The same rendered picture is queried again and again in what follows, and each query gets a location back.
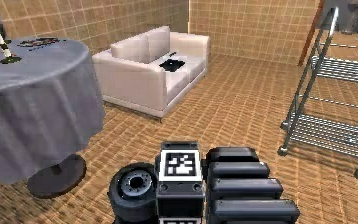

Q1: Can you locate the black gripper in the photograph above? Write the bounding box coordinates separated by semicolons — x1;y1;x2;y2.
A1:
107;161;159;224

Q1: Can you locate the grey metal wire cart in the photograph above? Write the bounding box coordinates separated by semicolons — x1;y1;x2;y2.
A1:
277;6;358;181

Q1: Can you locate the white candle on dark holder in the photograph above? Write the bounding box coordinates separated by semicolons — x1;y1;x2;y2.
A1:
0;9;23;65

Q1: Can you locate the round table with grey cloth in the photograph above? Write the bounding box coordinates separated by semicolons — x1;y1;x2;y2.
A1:
0;35;107;200

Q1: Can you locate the black flat object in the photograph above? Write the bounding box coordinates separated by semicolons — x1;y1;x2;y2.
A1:
158;58;186;73

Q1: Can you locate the white sofa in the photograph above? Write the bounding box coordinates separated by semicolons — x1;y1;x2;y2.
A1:
91;25;211;120

